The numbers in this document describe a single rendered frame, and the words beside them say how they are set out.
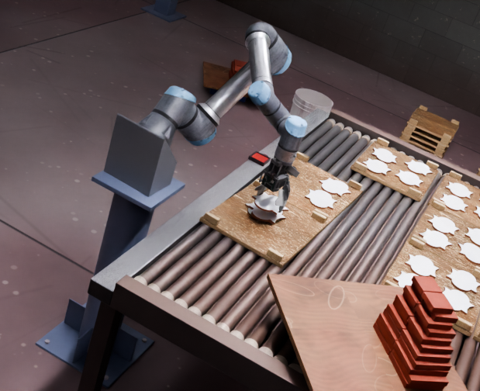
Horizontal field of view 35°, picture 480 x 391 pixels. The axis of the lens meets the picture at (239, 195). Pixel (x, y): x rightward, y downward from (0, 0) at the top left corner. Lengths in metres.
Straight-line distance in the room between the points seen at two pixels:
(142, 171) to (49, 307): 1.02
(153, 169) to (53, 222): 1.43
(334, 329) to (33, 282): 1.86
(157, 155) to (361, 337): 1.03
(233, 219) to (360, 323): 0.70
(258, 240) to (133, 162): 0.56
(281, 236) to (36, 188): 1.99
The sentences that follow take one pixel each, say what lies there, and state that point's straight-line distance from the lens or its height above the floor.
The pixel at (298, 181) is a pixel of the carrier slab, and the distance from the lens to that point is 3.22.
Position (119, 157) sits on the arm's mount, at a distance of 2.92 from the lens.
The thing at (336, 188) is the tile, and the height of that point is 0.94.
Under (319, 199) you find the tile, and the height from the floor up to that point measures 0.94.
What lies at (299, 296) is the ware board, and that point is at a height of 1.04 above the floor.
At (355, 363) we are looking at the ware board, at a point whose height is 1.04.
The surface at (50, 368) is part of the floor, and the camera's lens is 3.36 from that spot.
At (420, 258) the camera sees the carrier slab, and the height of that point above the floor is 0.95.
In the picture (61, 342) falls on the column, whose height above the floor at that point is 0.01.
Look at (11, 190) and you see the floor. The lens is 4.38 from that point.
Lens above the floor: 2.37
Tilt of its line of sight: 29 degrees down
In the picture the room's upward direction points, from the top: 19 degrees clockwise
